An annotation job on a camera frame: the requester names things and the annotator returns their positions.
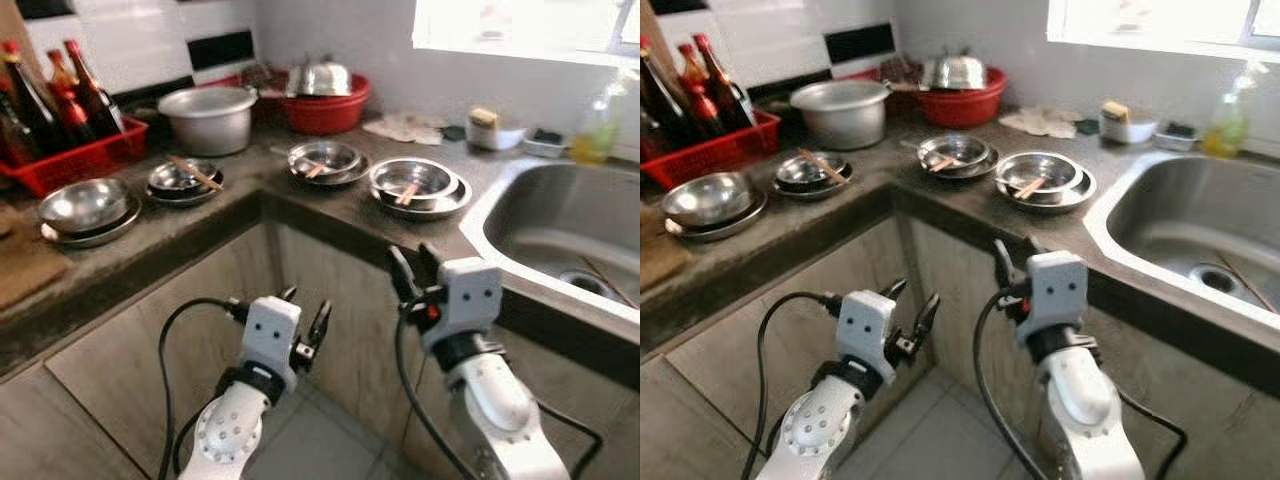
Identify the stainless steel bowl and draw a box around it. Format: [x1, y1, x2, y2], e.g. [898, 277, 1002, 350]
[994, 151, 1086, 203]
[38, 177, 131, 234]
[775, 152, 849, 191]
[917, 134, 991, 173]
[147, 158, 221, 197]
[368, 157, 463, 209]
[288, 140, 363, 179]
[662, 171, 756, 228]

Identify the stainless steel kitchen sink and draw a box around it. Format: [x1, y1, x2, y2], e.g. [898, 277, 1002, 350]
[1083, 150, 1280, 331]
[460, 155, 641, 326]

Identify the crumpled white cloth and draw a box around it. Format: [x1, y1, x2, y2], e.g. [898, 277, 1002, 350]
[998, 106, 1083, 140]
[362, 112, 449, 146]

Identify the white ceramic bowl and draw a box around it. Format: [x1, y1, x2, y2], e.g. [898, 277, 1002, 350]
[1100, 115, 1159, 146]
[466, 122, 527, 152]

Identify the red plastic basin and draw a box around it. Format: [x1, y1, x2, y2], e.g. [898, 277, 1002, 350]
[268, 72, 372, 137]
[900, 66, 1008, 130]

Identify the small white plastic tray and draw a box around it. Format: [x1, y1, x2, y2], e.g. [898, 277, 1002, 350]
[1153, 122, 1199, 153]
[522, 128, 569, 159]

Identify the aluminium cooking pot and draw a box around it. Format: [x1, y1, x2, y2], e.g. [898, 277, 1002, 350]
[157, 86, 260, 158]
[790, 79, 893, 151]

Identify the grey wooden counter cabinet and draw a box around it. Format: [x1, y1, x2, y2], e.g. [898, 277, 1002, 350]
[0, 215, 641, 480]
[640, 215, 1280, 480]

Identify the domed stainless steel lid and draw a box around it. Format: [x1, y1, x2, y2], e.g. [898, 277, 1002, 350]
[287, 58, 354, 99]
[920, 52, 989, 92]

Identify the yellow dish soap pump bottle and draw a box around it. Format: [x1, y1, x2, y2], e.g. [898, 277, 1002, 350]
[570, 78, 623, 165]
[1200, 65, 1261, 159]

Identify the red plastic crate basket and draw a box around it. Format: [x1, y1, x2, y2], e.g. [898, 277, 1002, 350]
[0, 114, 151, 199]
[640, 108, 783, 192]

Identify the brown woven mat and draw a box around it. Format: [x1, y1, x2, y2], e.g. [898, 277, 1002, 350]
[0, 205, 73, 313]
[640, 205, 694, 293]

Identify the white framed window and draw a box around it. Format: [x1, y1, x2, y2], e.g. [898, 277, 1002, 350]
[412, 0, 641, 69]
[1047, 0, 1280, 63]

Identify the small dark bottle red cap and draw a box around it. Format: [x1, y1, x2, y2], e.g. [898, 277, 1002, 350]
[685, 82, 726, 141]
[55, 85, 93, 149]

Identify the dark brown bottle red cap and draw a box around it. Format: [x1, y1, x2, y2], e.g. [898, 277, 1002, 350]
[692, 33, 758, 131]
[63, 39, 126, 139]

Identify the tall dark sauce bottle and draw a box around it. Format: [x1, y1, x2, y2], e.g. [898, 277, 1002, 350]
[0, 40, 63, 156]
[640, 35, 701, 151]

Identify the amber bottle red cap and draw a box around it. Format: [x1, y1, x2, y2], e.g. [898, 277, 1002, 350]
[46, 50, 83, 121]
[677, 42, 713, 96]

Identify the clear glass bottle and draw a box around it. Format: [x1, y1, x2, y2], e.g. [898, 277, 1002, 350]
[0, 88, 36, 166]

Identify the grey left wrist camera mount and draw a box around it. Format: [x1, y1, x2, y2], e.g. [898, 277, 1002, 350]
[836, 290, 899, 383]
[240, 296, 303, 373]

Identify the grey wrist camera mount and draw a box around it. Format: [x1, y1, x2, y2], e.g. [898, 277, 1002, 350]
[1015, 250, 1089, 346]
[420, 257, 504, 353]
[240, 296, 303, 373]
[836, 290, 899, 383]

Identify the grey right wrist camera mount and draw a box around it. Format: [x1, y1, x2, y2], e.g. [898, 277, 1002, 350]
[1015, 250, 1089, 346]
[420, 257, 504, 353]

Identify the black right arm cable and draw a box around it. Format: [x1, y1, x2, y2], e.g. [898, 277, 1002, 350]
[972, 290, 1189, 480]
[393, 300, 606, 480]

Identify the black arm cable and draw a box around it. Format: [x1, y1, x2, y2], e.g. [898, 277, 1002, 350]
[740, 290, 846, 480]
[972, 290, 1189, 480]
[393, 300, 606, 480]
[157, 296, 249, 480]

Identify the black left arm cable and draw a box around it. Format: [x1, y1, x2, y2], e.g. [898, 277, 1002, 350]
[740, 290, 846, 480]
[157, 296, 249, 480]

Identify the metal wire basket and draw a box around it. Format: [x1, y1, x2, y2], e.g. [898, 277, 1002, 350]
[235, 62, 291, 93]
[870, 55, 926, 89]

